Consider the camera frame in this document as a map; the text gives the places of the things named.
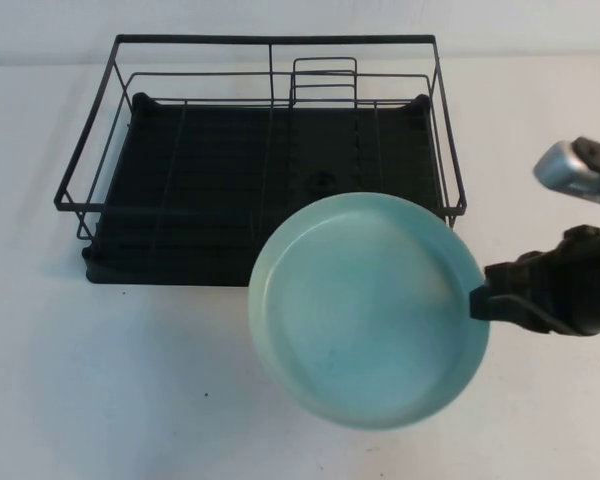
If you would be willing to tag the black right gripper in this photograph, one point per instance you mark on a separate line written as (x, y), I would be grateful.
(587, 280)

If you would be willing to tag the light blue round plate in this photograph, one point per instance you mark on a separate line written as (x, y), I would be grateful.
(370, 315)

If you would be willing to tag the black plastic drip tray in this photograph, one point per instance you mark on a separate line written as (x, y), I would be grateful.
(205, 165)

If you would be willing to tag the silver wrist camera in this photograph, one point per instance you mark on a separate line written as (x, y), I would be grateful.
(565, 167)

